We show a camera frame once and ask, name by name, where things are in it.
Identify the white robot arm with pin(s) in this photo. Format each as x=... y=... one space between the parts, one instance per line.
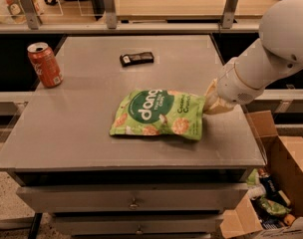
x=276 y=54

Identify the metal bracket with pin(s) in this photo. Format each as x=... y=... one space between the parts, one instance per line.
x=228 y=14
x=111 y=16
x=32 y=17

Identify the dark bottle in box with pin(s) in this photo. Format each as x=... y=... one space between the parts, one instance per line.
x=267 y=181

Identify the middle metal bracket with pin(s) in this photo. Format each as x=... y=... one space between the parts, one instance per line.
x=111 y=16

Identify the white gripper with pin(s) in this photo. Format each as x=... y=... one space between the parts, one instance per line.
x=231 y=84

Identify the black rxbar chocolate bar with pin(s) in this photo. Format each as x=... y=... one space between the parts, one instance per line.
x=136 y=59

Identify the cardboard box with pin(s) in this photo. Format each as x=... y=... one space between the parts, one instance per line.
x=285 y=163

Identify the green snack bag in box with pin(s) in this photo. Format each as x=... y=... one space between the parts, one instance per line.
x=273 y=208

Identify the right metal bracket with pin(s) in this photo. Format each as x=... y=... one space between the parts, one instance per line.
x=228 y=14

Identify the green rice chip bag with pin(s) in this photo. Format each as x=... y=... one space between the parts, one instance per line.
x=156 y=112

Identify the orange soda can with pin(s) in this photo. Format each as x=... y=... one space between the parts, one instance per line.
x=45 y=64

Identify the grey drawer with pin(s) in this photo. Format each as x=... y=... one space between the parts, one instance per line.
x=133 y=197
x=138 y=224

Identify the upper grey drawer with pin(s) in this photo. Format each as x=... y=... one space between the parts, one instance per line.
x=133 y=197

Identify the lower grey drawer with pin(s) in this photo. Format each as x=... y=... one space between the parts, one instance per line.
x=138 y=224

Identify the left metal bracket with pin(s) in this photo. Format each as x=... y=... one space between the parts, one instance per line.
x=32 y=17

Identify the black table leg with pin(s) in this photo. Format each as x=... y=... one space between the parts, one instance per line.
x=35 y=225

